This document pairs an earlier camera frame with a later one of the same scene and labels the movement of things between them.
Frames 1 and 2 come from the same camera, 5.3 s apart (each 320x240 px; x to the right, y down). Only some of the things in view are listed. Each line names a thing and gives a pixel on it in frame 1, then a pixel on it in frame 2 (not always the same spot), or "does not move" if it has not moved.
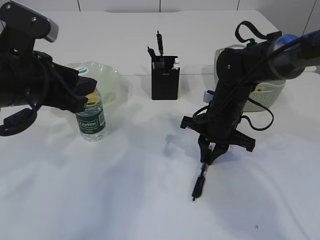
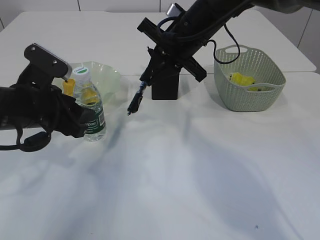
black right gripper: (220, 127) → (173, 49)
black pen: (198, 188) → (135, 103)
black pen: (151, 51) does not move
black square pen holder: (165, 79) does not move
